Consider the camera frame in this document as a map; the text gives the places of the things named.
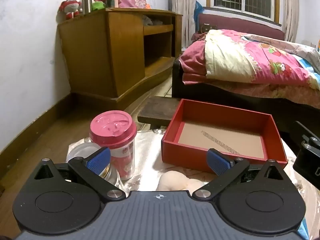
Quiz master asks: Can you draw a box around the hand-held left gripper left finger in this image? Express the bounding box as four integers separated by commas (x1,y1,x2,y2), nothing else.
34,147,126,201

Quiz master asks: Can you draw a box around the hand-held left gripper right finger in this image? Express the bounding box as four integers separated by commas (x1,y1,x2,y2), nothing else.
193,148,285,202

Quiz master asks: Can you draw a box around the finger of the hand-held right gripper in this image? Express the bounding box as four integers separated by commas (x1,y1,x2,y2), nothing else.
293,121,320,143
293,136,320,180

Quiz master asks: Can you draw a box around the red cardboard box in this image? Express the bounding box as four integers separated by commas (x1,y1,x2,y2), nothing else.
161,99,288,173

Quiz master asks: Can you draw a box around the cream plush toy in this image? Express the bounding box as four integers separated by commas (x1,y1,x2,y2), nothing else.
156,171,207,192

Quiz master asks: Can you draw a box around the clear glass jar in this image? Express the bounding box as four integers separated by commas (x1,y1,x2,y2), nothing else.
66,141,120,188

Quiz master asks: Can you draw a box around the pink lidded plastic cup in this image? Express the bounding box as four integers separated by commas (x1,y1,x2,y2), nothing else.
89,110,137,180

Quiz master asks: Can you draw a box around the shiny cream table cloth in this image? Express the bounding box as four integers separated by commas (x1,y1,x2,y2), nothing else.
65,127,318,240

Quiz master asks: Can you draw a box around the pink bed sheet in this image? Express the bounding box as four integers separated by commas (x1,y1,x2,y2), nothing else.
182,74,320,109

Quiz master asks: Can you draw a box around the dark wooden bench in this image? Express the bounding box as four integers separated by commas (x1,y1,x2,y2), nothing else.
137,96,183,128

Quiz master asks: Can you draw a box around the pink floral quilt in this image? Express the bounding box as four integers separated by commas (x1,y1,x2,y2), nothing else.
180,29,320,90

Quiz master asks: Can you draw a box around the wooden cabinet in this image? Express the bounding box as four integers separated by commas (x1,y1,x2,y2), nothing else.
58,8,183,110

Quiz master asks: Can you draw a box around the beige curtain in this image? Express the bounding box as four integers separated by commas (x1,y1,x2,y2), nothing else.
172,0,195,50
281,0,300,43

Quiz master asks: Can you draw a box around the maroon bed headboard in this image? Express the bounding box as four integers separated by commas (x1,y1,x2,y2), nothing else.
197,6,285,40

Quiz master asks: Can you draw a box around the brown bag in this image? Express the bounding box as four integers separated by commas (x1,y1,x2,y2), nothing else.
191,25,218,42

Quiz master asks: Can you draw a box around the grey cloth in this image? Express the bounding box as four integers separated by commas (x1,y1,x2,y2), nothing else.
142,15,163,27

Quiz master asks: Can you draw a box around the blue pillow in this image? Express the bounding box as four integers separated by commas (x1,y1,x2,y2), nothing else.
194,0,205,33

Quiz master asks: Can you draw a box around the red plush doll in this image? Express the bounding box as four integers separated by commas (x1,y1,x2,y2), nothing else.
59,0,83,20

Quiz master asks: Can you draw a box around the green plush toy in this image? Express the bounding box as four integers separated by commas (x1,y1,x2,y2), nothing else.
91,0,105,11

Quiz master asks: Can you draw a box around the steel thermos bottle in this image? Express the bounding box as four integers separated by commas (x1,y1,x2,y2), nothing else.
81,0,92,15

